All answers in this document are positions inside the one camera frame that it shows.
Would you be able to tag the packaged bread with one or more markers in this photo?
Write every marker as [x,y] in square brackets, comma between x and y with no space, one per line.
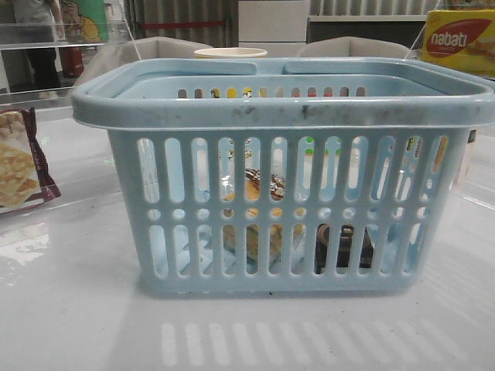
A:
[277,189]

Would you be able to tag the dark tissue pack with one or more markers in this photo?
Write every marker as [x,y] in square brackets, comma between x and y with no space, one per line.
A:
[343,256]

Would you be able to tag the light blue plastic basket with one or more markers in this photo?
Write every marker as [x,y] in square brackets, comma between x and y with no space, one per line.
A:
[371,142]

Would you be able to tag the white cabinet in background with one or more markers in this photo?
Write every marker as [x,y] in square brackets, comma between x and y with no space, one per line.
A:
[272,21]

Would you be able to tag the red fire extinguisher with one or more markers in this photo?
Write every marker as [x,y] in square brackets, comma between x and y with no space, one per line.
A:
[71,61]

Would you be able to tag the green cartoon snack bag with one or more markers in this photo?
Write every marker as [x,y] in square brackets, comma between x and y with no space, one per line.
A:
[84,21]

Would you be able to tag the maroon cracker package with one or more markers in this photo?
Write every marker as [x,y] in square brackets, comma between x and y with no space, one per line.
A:
[25,176]

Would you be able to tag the clear acrylic left shelf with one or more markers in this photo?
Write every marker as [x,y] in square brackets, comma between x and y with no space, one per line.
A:
[119,49]

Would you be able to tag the person standing in background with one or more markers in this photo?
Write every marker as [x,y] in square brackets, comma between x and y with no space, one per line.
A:
[37,20]

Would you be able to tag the yellow nabati wafer box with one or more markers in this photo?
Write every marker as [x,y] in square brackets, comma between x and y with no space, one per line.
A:
[461,40]

